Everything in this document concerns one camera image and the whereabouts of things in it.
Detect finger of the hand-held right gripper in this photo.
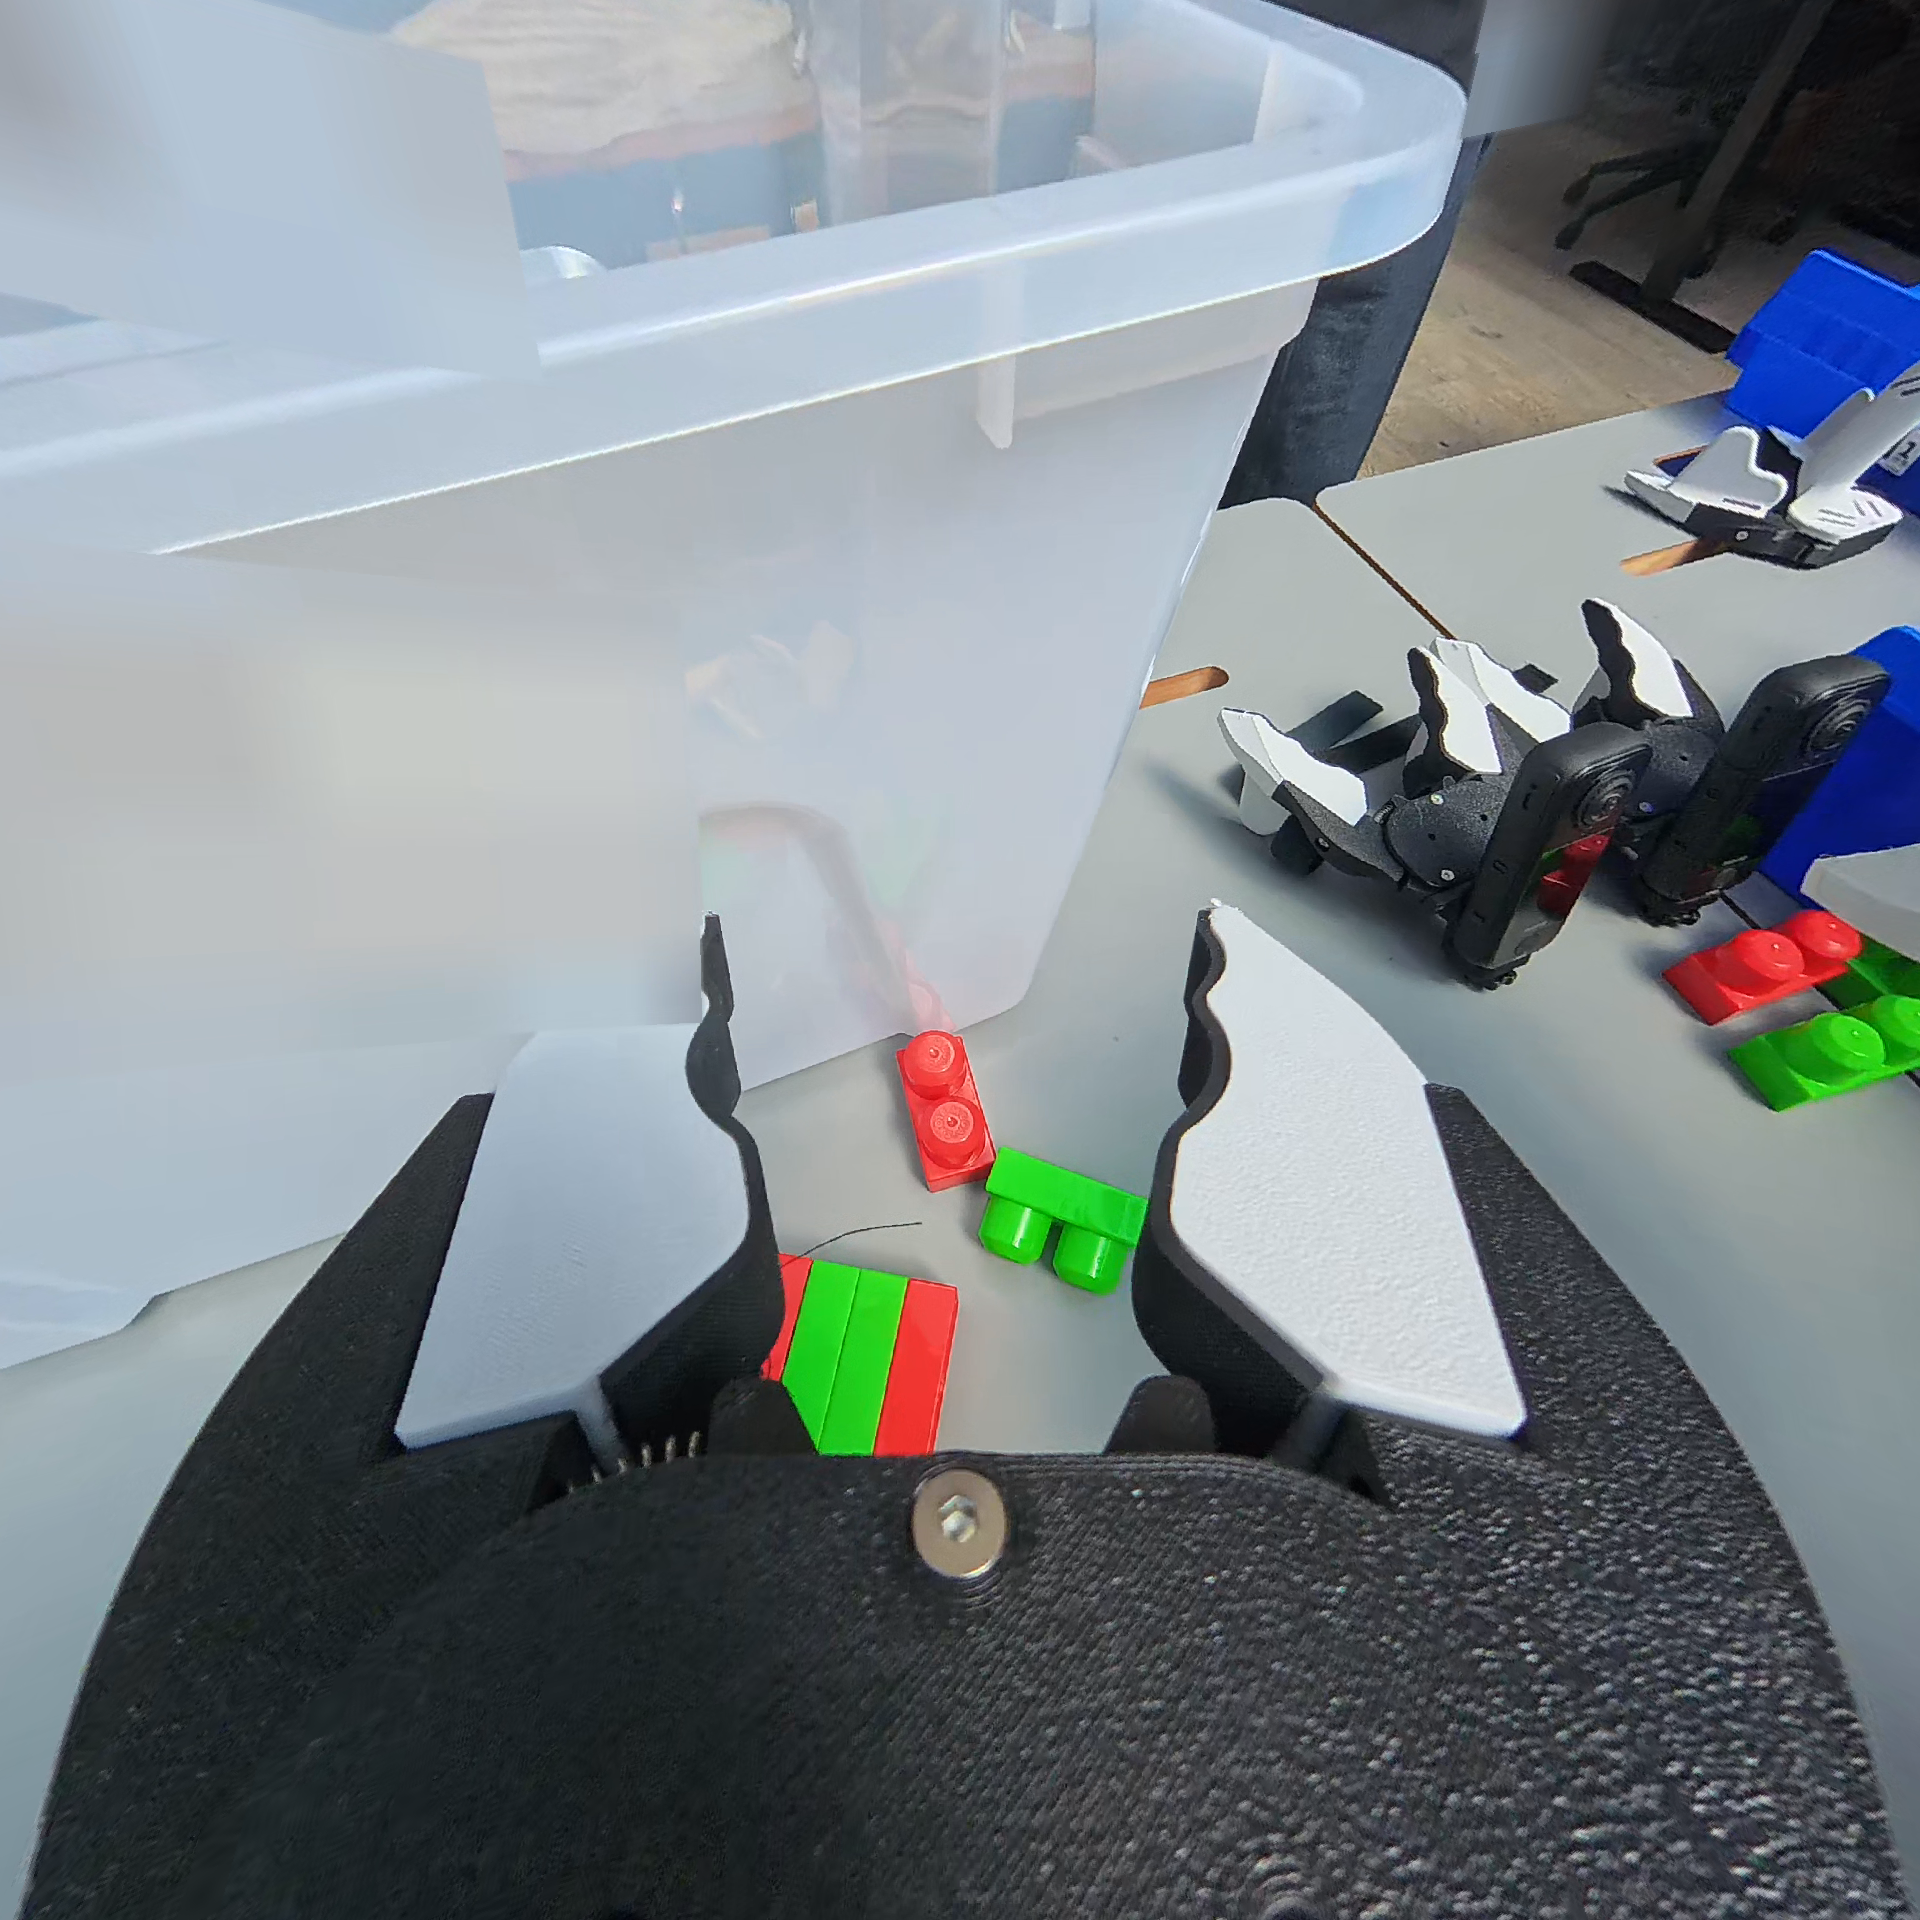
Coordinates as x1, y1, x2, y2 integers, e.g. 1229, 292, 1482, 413
1800, 852, 1920, 961

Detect spare hand-held left gripper finger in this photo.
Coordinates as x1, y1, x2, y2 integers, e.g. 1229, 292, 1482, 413
1216, 705, 1379, 838
1576, 597, 1698, 726
1786, 360, 1920, 529
1405, 636, 1571, 798
1625, 427, 1800, 543

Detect black office chair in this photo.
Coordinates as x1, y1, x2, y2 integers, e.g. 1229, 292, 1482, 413
1558, 117, 1727, 254

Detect dark cloth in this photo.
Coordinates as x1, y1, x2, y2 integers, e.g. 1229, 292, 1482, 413
1222, 52, 1488, 512

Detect red two-stud brick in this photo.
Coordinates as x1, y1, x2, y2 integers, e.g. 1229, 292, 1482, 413
895, 1032, 999, 1196
1662, 908, 1866, 1028

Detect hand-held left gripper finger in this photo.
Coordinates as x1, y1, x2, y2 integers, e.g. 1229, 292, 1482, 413
393, 909, 784, 1458
1129, 905, 1530, 1454

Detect black desk leg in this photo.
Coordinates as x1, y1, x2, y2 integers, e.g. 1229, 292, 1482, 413
1568, 0, 1862, 359

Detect clear plastic storage bin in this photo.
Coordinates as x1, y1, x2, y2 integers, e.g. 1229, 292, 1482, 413
0, 0, 1467, 1375

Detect red green flat brick stack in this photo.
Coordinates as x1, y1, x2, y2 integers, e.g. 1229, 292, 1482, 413
762, 1253, 962, 1460

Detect blue plastic bin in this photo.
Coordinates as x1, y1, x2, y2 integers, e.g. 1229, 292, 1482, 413
1724, 246, 1920, 441
1755, 626, 1920, 913

